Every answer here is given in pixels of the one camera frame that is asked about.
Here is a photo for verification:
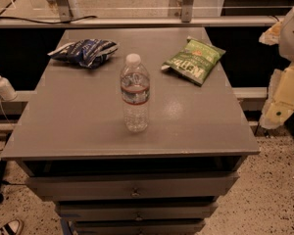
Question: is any white pump sanitizer bottle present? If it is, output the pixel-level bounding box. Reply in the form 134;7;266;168
0;75;17;101

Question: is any bottom grey drawer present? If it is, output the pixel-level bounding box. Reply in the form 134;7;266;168
74;219;205;235

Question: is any black cable on ledge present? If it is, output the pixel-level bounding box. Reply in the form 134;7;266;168
0;7;98;25

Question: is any black and white sneaker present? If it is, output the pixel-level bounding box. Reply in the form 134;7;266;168
0;219;24;235

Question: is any metal frame post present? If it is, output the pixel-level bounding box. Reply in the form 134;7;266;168
56;0;80;23
168;0;194;23

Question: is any top grey drawer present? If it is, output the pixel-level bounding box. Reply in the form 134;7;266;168
26;172;238;202

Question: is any grey drawer cabinet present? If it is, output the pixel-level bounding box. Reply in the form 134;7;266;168
2;28;259;235

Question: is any right metal frame post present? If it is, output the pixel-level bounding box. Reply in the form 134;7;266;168
168;0;194;23

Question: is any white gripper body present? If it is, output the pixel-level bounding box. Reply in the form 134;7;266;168
279;7;294;62

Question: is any blue chip bag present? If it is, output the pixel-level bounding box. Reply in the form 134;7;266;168
48;39;119;70

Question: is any clear plastic water bottle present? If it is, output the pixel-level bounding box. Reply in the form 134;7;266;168
120;54;150;132

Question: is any middle grey drawer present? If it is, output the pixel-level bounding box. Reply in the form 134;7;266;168
56;201;218;221

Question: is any grey drawer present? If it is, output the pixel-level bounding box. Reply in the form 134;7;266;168
56;201;218;221
74;219;205;235
26;172;238;202

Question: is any green jalapeno chip bag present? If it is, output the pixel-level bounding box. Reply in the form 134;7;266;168
161;36;225;86

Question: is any left metal frame post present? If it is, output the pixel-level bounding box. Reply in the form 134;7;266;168
56;0;80;23

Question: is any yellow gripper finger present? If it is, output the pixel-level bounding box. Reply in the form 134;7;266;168
259;22;282;46

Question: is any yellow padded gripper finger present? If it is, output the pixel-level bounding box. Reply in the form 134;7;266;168
260;63;294;129

